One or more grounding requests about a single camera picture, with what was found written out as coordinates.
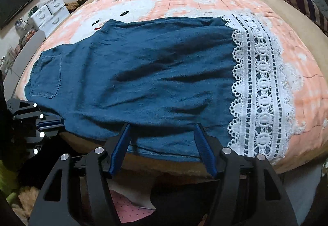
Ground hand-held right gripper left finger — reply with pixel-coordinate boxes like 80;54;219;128
28;124;132;226

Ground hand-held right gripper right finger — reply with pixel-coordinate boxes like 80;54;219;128
193;124;298;226

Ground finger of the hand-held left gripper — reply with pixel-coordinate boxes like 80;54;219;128
23;127;63;158
6;99;64;128

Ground blue pants with lace hem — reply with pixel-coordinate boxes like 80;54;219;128
24;16;306;166

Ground person's left forearm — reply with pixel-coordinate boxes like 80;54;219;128
0;161;19;203

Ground pink dotted cloth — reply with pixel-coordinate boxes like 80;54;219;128
110;189;157;224

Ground grey padded board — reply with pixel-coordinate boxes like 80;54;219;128
5;31;45;98

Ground white drawer cabinet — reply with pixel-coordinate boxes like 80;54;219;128
38;12;69;38

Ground small white drawer box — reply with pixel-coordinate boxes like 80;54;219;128
28;5;52;27
47;0;67;14

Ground brown plush toy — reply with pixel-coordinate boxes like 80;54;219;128
65;0;85;12

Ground orange and white printed blanket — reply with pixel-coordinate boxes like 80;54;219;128
15;0;328;174

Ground beige bed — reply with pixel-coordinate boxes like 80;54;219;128
15;0;328;178

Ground striped dark cloth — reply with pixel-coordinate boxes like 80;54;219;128
283;0;328;37

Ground black wall television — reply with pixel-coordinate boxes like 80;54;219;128
0;0;41;30

